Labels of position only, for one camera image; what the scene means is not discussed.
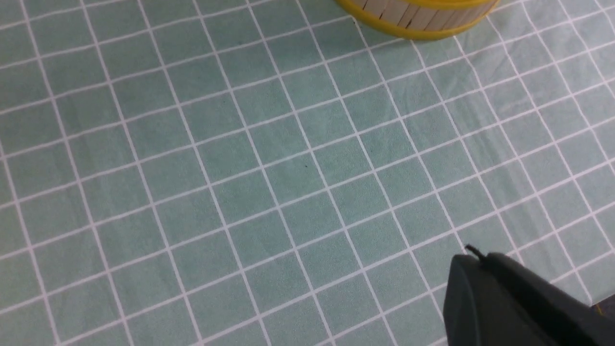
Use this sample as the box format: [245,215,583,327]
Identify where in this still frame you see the green checkered tablecloth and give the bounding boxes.
[0,0,614,346]

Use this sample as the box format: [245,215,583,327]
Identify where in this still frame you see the bamboo steamer tray yellow rim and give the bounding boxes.
[336,0,499,41]

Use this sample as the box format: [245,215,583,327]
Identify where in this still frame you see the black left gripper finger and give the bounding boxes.
[443,245,615,346]

